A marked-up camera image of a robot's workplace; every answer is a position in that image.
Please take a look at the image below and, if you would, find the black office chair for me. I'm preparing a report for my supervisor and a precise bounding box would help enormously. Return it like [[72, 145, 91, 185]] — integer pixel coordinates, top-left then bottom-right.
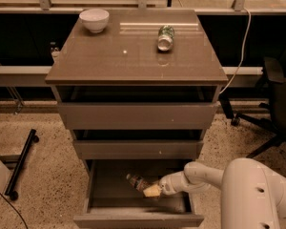
[[219, 47, 286, 158]]

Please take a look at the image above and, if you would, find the green soda can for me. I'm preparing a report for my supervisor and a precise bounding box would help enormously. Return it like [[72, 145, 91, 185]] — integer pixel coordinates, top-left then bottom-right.
[[157, 25, 174, 52]]

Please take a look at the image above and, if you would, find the clear plastic water bottle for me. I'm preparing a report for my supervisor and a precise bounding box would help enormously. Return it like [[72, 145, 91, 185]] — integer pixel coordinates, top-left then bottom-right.
[[126, 174, 151, 192]]

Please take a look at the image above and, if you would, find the white cable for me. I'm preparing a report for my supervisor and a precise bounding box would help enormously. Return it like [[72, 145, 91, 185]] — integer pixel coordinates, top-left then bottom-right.
[[217, 9, 252, 95]]

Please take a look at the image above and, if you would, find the black floor cable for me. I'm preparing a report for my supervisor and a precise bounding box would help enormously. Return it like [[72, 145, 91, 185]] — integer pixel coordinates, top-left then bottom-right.
[[0, 178, 30, 229]]

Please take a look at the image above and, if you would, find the grey bottom drawer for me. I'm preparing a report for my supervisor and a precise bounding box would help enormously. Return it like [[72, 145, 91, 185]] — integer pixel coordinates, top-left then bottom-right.
[[73, 159, 203, 229]]

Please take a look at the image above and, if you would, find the black wheeled stand base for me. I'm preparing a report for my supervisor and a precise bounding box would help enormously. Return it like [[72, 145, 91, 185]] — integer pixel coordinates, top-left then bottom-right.
[[5, 129, 39, 200]]

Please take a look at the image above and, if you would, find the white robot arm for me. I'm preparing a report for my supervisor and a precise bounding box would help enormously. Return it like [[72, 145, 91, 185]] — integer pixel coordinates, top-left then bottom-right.
[[143, 158, 286, 229]]

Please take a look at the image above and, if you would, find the white ceramic bowl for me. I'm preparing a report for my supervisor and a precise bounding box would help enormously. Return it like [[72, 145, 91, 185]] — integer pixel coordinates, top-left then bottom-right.
[[79, 9, 110, 32]]

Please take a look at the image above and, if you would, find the grey drawer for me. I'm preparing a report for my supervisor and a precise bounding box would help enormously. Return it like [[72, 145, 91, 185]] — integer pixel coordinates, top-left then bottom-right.
[[73, 130, 203, 159], [55, 89, 217, 130], [73, 159, 203, 229]]

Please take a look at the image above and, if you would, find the grey middle drawer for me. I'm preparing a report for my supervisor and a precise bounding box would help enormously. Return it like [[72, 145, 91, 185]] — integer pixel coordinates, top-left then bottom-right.
[[73, 130, 203, 159]]

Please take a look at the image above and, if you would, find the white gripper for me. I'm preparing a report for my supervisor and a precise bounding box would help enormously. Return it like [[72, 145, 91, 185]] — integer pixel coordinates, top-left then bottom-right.
[[143, 172, 189, 198]]

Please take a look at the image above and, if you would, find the grey drawer cabinet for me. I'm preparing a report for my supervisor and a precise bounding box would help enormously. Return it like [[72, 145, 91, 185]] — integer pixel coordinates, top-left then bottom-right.
[[45, 9, 229, 176]]

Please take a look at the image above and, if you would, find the grey top drawer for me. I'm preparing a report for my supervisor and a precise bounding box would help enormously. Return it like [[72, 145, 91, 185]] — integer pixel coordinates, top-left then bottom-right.
[[55, 89, 217, 130]]

